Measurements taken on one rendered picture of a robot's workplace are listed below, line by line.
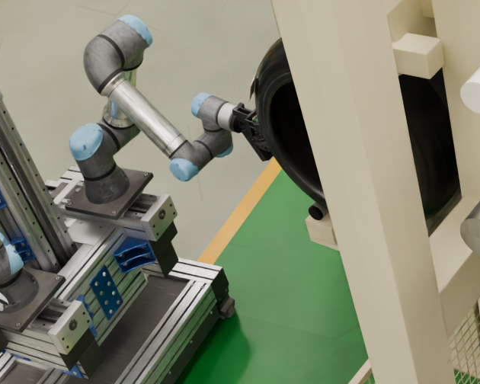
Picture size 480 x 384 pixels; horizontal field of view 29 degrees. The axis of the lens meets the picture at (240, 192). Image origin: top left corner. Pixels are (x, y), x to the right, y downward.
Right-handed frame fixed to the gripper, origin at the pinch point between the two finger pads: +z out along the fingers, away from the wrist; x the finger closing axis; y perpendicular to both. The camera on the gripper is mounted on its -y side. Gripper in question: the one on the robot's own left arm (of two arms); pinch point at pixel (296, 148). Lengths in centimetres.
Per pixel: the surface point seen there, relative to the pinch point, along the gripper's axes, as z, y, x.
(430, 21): 59, 73, -26
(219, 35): -197, -126, 163
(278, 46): 7.2, 40.4, -7.9
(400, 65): 60, 72, -37
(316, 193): 15.5, 0.7, -12.0
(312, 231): 10.8, -17.0, -10.6
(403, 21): 59, 77, -33
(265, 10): -187, -125, 193
